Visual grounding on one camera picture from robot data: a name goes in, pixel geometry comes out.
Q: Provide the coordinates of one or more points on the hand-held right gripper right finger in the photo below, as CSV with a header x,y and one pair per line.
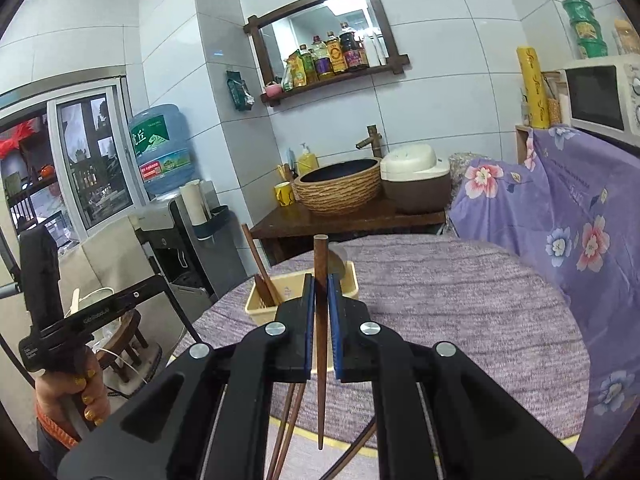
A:
x,y
334,330

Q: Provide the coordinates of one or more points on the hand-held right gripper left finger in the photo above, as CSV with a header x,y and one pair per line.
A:
x,y
311,330

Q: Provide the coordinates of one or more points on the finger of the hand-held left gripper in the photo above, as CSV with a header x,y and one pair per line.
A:
x,y
181,311

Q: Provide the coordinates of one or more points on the brown wooden chopstick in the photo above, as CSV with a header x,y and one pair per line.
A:
x,y
276,450
357,447
321,310
257,262
294,427

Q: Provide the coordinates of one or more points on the yellow plastic utensil holder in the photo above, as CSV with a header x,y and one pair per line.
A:
x,y
290,292

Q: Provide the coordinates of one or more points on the person's left forearm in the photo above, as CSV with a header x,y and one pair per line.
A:
x,y
52,427

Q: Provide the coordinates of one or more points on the person's left hand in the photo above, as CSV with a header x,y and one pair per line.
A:
x,y
55,390

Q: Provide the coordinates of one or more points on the white pot with lid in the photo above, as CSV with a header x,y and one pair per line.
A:
x,y
92,297

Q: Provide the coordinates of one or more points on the water dispenser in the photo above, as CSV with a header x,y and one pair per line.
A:
x,y
200,255

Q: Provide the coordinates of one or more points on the dark wooden counter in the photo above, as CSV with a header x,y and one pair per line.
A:
x,y
310,225

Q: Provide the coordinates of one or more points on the white framed window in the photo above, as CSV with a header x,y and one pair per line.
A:
x,y
95,160

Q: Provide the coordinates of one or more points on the yellow mug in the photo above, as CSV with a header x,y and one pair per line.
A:
x,y
283,195

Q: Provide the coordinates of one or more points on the woven pattern wash basin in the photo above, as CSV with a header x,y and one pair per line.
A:
x,y
337,187

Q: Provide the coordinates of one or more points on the red flower decoration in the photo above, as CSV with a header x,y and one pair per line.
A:
x,y
17,140

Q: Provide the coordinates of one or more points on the blue water jug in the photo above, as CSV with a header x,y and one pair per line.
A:
x,y
161,152

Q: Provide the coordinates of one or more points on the yellow soap dispenser bottle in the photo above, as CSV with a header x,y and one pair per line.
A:
x,y
308,162

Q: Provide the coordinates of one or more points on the brown white rice cooker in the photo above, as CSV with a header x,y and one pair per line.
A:
x,y
415,180

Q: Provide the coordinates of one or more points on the bronze faucet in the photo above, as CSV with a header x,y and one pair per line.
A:
x,y
374,140

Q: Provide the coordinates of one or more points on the pink small bowl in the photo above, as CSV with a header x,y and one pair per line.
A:
x,y
273,89

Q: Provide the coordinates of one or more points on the yellow seasoning packet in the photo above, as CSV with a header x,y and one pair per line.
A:
x,y
295,75

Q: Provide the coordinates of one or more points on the green bottle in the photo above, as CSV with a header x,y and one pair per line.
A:
x,y
307,67

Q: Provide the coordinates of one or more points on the small wooden box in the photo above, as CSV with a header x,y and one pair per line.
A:
x,y
522,145

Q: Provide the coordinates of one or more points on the purple floral cloth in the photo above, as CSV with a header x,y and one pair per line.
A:
x,y
575,220

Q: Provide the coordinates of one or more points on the purple label bottle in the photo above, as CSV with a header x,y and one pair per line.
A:
x,y
322,60

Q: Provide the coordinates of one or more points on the yellow label oil bottle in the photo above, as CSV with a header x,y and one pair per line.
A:
x,y
336,55

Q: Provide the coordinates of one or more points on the dark soy sauce bottle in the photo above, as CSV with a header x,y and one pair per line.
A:
x,y
352,47

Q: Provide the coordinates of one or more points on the white plastic bottles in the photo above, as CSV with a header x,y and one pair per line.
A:
x,y
376,50

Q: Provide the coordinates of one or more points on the yellow patterned roll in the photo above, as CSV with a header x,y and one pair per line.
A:
x,y
532,87

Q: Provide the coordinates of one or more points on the glass storage jar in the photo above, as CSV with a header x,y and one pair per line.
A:
x,y
554,105

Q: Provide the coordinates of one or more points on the wooden framed mirror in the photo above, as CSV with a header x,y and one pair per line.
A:
x,y
325,15

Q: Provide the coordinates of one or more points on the white microwave oven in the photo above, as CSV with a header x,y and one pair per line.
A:
x,y
600,97

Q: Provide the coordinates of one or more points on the green instant noodle bowls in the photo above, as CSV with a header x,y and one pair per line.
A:
x,y
585,27

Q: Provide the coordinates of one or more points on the clear jar with lid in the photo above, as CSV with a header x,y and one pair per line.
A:
x,y
627,37

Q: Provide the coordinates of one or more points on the green wall packet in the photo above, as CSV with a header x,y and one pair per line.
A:
x,y
240,91

